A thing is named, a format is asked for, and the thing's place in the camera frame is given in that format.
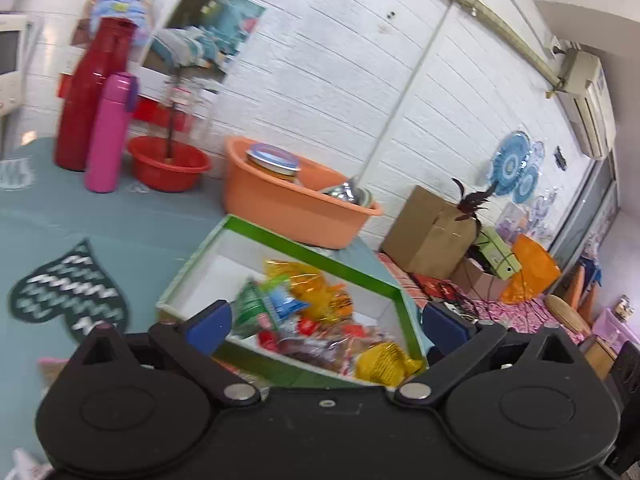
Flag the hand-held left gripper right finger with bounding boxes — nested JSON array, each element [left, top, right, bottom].
[[394, 302, 582, 407]]

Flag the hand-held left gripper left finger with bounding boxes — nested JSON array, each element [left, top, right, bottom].
[[70, 301, 262, 408]]

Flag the green cardboard box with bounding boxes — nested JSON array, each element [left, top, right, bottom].
[[155, 213, 427, 392]]

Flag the yellow snack packet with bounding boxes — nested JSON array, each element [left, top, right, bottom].
[[354, 341, 424, 385]]

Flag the pile of mixed snack packs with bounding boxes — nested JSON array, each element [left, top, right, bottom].
[[231, 258, 401, 380]]

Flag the red packets on cloth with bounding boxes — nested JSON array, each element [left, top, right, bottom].
[[422, 280, 476, 313]]

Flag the plaid cloth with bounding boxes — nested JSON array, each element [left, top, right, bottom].
[[377, 252, 587, 347]]

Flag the small green box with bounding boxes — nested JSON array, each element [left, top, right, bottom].
[[474, 226, 524, 281]]

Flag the brown cardboard box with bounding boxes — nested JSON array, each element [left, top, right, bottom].
[[380, 184, 484, 280]]

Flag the orange plastic bag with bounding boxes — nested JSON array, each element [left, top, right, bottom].
[[501, 234, 562, 306]]

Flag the teal printed tablecloth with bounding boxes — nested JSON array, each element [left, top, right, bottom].
[[0, 136, 426, 480]]

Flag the woven straw hat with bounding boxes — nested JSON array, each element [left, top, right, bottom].
[[544, 294, 592, 334]]

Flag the dark leafy plant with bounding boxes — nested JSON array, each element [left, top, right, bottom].
[[451, 177, 497, 224]]

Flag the orange plastic basin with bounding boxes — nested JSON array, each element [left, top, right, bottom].
[[223, 135, 384, 251]]

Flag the red plastic basin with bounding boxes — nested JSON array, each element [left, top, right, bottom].
[[127, 134, 213, 193]]

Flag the metal bowl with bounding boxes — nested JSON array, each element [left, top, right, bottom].
[[319, 176, 374, 209]]

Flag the purple plastic bin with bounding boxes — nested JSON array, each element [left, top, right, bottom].
[[592, 307, 640, 357]]

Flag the blue paper fan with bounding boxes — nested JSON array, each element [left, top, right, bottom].
[[486, 130, 532, 196]]

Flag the pink water bottle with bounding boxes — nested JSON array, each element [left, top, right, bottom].
[[83, 72, 140, 194]]

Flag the glass pitcher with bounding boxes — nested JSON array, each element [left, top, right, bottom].
[[164, 76, 212, 161]]

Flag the red thermos jug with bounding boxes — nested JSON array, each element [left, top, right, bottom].
[[53, 17, 139, 172]]

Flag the white air conditioner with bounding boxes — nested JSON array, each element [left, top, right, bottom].
[[554, 47, 619, 161]]

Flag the white machine with screen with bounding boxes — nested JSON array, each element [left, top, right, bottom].
[[0, 10, 42, 117]]

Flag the bedroom wall poster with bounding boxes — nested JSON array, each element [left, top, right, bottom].
[[71, 0, 267, 87]]

